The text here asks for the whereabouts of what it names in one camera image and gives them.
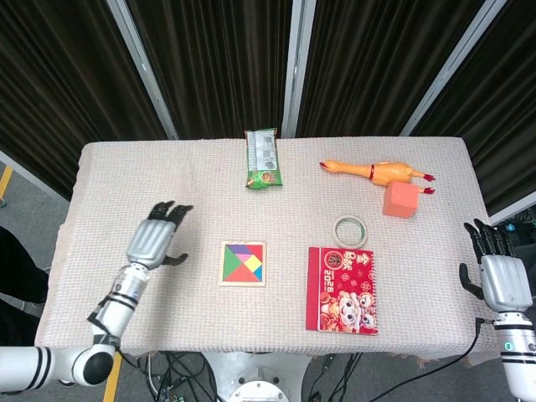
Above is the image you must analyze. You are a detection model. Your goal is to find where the red tangram triangle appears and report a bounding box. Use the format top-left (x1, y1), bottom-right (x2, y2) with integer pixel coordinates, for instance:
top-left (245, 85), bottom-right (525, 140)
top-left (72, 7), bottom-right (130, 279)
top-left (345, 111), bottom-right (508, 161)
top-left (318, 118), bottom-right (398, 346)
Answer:
top-left (224, 263), bottom-right (262, 283)

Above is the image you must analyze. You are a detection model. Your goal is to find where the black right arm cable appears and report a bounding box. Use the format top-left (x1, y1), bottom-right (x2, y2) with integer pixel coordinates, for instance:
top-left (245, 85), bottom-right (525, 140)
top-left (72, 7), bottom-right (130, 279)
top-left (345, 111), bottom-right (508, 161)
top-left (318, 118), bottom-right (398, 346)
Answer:
top-left (330, 317), bottom-right (487, 402)

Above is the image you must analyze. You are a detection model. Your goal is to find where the orange foam cube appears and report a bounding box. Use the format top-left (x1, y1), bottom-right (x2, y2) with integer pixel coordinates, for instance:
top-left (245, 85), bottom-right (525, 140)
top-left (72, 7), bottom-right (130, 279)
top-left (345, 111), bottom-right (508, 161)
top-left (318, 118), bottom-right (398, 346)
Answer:
top-left (382, 180), bottom-right (420, 219)

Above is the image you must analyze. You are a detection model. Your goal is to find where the grey metal frame rail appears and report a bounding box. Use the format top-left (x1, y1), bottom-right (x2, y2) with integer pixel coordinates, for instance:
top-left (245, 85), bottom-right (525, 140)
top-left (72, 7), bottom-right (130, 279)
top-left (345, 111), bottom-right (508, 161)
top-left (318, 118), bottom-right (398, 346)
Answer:
top-left (0, 149), bottom-right (71, 203)
top-left (488, 202), bottom-right (536, 226)

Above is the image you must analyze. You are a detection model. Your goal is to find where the black floor cable tangle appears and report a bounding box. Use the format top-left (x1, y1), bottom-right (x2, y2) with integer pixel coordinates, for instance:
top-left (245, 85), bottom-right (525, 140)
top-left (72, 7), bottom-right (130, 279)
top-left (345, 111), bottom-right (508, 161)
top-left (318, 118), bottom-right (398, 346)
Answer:
top-left (137, 350), bottom-right (221, 402)
top-left (307, 352), bottom-right (366, 402)

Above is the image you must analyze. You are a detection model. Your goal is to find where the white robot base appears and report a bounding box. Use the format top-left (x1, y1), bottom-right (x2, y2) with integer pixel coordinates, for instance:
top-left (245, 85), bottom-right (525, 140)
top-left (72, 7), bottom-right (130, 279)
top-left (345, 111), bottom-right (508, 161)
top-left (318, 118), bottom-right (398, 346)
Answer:
top-left (200, 350), bottom-right (313, 402)

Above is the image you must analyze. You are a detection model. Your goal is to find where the grey metal frame post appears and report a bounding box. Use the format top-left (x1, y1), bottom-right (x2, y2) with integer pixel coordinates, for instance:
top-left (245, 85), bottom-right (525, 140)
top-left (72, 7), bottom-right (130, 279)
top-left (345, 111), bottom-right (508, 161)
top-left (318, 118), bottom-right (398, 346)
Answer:
top-left (399, 0), bottom-right (511, 137)
top-left (105, 0), bottom-right (180, 141)
top-left (281, 0), bottom-right (317, 139)

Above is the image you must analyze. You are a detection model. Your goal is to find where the dark pleated curtain panel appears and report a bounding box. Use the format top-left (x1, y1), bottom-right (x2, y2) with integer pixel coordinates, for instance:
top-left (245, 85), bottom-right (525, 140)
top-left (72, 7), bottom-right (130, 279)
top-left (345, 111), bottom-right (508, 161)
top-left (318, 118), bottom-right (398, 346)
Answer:
top-left (411, 0), bottom-right (536, 217)
top-left (296, 0), bottom-right (489, 137)
top-left (0, 0), bottom-right (168, 202)
top-left (125, 0), bottom-right (294, 140)

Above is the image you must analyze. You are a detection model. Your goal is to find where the green triangle puzzle piece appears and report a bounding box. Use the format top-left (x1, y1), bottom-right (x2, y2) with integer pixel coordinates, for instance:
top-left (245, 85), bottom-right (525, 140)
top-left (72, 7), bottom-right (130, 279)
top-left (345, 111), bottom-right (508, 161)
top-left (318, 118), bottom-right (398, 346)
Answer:
top-left (224, 245), bottom-right (243, 282)

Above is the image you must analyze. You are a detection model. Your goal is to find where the yellow tangram square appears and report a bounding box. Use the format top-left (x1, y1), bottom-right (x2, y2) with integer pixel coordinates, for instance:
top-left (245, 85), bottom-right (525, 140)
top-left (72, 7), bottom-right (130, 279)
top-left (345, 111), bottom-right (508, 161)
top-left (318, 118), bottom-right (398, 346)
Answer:
top-left (242, 254), bottom-right (264, 275)

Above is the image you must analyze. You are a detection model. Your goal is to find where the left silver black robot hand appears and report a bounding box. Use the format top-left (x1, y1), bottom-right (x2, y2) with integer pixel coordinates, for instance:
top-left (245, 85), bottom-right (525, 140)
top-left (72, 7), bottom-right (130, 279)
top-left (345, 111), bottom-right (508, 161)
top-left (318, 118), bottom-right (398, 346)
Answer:
top-left (126, 200), bottom-right (194, 270)

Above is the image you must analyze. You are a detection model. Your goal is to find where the green snack packet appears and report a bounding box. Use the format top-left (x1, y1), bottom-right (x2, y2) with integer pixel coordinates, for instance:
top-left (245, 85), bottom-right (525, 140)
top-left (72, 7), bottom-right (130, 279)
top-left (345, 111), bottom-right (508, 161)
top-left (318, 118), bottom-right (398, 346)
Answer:
top-left (244, 127), bottom-right (283, 190)

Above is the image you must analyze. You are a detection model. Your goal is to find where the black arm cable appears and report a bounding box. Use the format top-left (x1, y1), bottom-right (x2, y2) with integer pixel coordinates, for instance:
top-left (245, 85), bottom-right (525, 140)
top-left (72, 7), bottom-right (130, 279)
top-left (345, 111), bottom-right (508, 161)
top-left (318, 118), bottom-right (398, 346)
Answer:
top-left (86, 299), bottom-right (142, 372)
top-left (330, 317), bottom-right (487, 402)

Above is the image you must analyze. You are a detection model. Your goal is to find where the clear tape roll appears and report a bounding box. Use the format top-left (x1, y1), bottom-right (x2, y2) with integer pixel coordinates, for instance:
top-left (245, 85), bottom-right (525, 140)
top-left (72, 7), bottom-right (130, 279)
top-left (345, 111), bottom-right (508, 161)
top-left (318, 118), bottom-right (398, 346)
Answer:
top-left (332, 214), bottom-right (369, 248)

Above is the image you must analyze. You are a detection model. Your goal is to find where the red 2026 spiral calendar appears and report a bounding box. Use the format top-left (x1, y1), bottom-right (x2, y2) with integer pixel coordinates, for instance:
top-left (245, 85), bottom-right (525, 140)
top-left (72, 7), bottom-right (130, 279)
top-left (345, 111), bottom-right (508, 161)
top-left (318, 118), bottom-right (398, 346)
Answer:
top-left (305, 245), bottom-right (379, 337)

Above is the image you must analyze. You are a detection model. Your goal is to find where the beige woven tablecloth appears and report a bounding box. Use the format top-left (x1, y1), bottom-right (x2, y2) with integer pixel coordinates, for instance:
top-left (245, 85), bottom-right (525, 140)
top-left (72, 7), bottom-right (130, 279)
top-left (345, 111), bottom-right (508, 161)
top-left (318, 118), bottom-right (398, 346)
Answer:
top-left (33, 136), bottom-right (503, 365)

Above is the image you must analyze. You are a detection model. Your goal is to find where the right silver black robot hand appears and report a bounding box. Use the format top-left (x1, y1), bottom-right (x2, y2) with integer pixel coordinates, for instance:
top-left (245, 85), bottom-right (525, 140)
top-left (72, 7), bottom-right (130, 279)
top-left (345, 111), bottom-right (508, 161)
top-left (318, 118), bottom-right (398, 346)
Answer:
top-left (459, 218), bottom-right (533, 313)

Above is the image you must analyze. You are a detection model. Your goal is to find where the wooden tangram puzzle tray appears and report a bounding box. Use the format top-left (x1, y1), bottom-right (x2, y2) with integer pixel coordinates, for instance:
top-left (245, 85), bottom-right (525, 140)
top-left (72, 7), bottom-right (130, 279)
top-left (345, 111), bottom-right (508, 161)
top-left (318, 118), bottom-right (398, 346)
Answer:
top-left (218, 240), bottom-right (268, 288)

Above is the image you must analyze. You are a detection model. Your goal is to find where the yellow rubber chicken toy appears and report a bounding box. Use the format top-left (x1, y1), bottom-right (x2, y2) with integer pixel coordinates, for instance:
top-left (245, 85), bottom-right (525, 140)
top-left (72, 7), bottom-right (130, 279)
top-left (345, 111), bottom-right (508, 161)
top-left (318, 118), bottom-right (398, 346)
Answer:
top-left (319, 158), bottom-right (436, 196)

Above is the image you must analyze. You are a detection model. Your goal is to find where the black device with teal light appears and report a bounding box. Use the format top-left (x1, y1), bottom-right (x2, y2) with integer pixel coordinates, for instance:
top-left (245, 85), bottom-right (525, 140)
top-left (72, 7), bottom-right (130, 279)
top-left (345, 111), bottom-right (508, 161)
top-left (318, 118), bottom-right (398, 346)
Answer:
top-left (493, 208), bottom-right (536, 260)

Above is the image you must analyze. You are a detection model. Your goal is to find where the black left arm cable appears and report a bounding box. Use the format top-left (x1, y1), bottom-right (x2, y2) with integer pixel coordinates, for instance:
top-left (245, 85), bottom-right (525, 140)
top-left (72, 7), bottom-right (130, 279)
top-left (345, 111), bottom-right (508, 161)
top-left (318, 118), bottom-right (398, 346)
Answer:
top-left (86, 299), bottom-right (142, 372)

